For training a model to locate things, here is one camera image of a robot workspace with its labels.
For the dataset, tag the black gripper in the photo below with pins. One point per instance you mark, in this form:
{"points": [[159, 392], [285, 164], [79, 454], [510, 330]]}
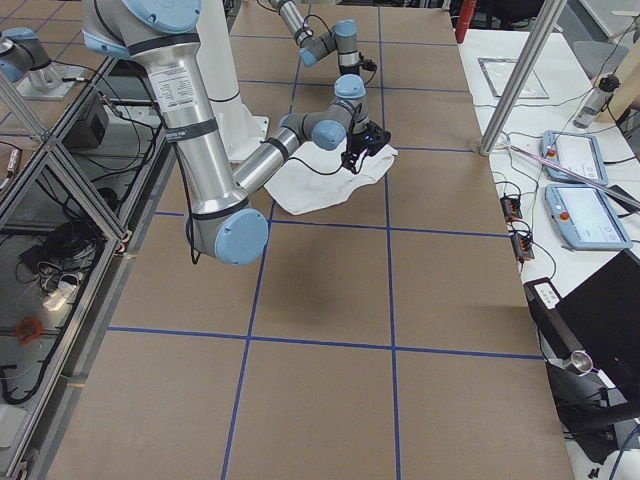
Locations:
{"points": [[358, 143], [348, 69]]}

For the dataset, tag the white long-sleeve printed shirt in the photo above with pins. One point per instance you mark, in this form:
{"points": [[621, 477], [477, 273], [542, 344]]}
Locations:
{"points": [[315, 180]]}

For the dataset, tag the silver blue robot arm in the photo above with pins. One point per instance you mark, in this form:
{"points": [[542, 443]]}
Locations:
{"points": [[162, 37], [341, 39]]}

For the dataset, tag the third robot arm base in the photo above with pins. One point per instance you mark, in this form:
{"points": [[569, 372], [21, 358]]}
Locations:
{"points": [[26, 64]]}

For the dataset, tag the red cylinder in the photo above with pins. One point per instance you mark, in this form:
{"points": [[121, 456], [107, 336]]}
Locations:
{"points": [[466, 15]]}

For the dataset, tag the clear bag with black border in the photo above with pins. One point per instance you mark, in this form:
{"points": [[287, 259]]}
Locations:
{"points": [[497, 73]]}

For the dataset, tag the upper blue teach pendant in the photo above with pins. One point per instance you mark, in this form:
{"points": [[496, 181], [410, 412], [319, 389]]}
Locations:
{"points": [[578, 153]]}

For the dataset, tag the blue teach pendant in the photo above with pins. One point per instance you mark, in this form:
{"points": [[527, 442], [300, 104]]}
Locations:
{"points": [[585, 219], [578, 153]]}

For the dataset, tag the lower blue teach pendant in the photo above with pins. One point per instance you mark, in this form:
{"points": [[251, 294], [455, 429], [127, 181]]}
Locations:
{"points": [[585, 219]]}

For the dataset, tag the clear water bottle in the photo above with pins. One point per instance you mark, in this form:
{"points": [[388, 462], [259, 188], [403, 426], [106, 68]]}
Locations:
{"points": [[597, 101]]}

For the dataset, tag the black smartphone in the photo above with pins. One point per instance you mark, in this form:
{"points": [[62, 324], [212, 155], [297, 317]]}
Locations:
{"points": [[623, 197]]}

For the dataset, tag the black laptop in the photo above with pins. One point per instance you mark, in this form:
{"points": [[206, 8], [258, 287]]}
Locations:
{"points": [[596, 325]]}

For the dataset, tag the aluminium frame post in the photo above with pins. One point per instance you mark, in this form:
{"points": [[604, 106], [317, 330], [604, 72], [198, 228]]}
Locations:
{"points": [[536, 40]]}

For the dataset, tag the aluminium table frame rail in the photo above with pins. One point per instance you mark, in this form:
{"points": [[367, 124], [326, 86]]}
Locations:
{"points": [[72, 219]]}

